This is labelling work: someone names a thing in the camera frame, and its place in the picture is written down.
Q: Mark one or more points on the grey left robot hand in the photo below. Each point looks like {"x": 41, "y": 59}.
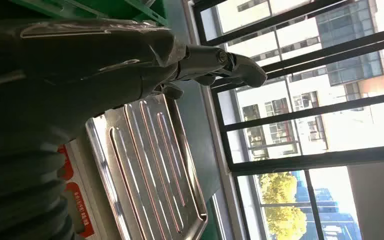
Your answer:
{"x": 79, "y": 73}

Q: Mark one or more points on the green plastic crate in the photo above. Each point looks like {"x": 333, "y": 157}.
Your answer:
{"x": 89, "y": 8}

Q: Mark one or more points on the white electronic weighing scale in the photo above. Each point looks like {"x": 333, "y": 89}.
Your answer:
{"x": 149, "y": 159}

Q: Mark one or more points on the white building with windows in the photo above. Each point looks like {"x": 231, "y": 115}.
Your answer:
{"x": 278, "y": 129}

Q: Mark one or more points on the yellow-green tree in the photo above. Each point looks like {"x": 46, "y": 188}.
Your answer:
{"x": 283, "y": 212}

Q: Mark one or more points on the blue glass building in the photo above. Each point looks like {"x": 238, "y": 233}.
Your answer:
{"x": 347, "y": 26}

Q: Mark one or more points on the black window frame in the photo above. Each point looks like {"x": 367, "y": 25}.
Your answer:
{"x": 311, "y": 162}

